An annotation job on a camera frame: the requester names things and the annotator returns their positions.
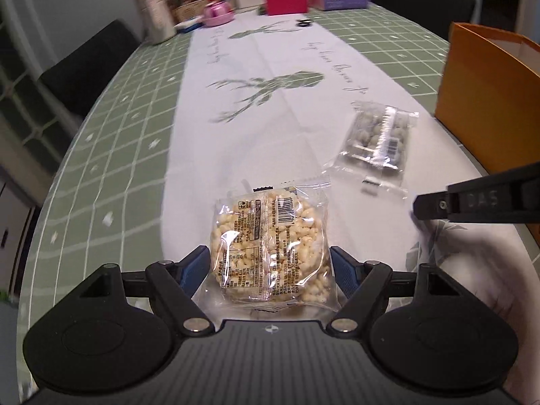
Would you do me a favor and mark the puffed rice cracker packet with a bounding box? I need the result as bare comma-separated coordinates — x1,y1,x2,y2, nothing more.
198,181,342,317

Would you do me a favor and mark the pink bowl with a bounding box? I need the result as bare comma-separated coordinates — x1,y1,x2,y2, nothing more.
202,2,235,28

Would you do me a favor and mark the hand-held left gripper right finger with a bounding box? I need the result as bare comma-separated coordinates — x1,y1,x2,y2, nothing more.
327,245,454,335

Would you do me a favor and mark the clear packet of grey balls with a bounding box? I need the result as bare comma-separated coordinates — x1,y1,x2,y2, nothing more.
331,100,420,199

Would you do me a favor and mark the white framed glass door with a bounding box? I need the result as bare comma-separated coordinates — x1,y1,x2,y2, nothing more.
0,0,81,237

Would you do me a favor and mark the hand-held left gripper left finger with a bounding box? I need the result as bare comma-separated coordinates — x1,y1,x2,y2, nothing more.
80,245,212,337

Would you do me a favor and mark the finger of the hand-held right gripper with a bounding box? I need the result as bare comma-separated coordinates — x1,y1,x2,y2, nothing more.
411,166,540,224

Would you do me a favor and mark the person's right hand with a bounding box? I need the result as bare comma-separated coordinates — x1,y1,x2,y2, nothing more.
460,223,540,347

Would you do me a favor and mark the orange cardboard box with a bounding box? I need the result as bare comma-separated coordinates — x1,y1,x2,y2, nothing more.
434,21,540,245

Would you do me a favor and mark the white cylinder container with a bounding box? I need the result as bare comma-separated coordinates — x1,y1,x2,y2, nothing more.
129,0,178,45

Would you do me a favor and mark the blue and white packet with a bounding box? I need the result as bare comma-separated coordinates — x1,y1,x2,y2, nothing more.
175,17,203,34

